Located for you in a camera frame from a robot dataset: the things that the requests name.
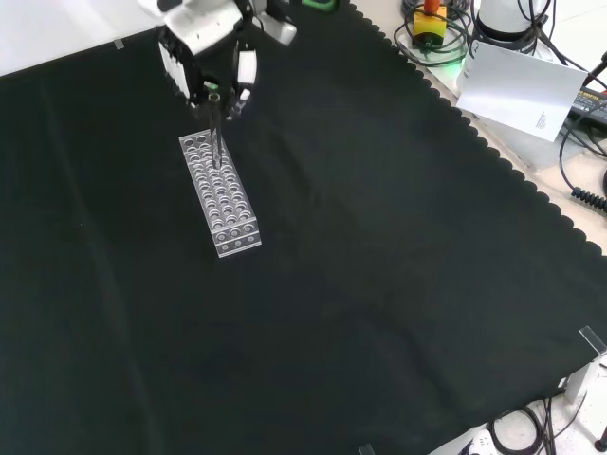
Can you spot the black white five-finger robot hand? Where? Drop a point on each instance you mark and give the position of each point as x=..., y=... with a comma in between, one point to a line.
x=204, y=28

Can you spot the clear glass test tube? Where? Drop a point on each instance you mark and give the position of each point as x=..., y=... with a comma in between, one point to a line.
x=215, y=137

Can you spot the clear plastic test tube rack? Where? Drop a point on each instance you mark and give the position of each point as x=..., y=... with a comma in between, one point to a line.
x=220, y=204

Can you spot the clear tape piece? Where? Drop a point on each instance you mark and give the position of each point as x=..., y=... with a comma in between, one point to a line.
x=366, y=449
x=593, y=339
x=119, y=45

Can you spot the green black device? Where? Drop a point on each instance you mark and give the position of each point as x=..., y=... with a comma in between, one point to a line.
x=318, y=3

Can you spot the yellow stop button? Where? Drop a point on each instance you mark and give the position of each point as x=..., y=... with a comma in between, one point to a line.
x=429, y=28

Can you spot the black bench cloth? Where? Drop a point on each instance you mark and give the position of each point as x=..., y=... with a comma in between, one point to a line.
x=332, y=246

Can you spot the white box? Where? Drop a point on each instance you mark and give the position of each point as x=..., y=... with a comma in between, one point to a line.
x=531, y=149

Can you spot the black power adapter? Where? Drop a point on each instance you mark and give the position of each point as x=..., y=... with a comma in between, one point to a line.
x=590, y=105

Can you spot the white power strip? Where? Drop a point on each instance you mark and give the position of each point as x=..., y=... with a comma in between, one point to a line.
x=480, y=443

